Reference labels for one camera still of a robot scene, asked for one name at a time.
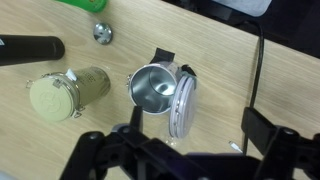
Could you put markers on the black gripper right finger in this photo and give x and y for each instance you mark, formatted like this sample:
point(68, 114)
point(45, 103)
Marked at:
point(286, 156)

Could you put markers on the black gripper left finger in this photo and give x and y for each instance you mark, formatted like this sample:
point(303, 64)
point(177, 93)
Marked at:
point(100, 156)

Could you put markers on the pink container lid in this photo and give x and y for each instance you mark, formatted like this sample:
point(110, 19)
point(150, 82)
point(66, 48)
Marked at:
point(183, 110)

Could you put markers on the cream tin container with lid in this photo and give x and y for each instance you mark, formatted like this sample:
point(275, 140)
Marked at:
point(53, 100)

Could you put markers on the black tape piece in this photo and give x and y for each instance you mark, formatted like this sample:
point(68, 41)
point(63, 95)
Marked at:
point(163, 55)

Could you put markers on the small silver ball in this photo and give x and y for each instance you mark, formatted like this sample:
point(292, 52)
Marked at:
point(102, 32)

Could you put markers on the black cylindrical bottle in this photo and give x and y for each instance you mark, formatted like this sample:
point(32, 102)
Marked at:
point(26, 50)

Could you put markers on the green bottle with white cap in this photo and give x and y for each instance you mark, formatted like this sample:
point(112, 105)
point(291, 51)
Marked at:
point(86, 4)

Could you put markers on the light grey pad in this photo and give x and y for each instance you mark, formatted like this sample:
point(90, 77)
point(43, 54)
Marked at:
point(243, 6)

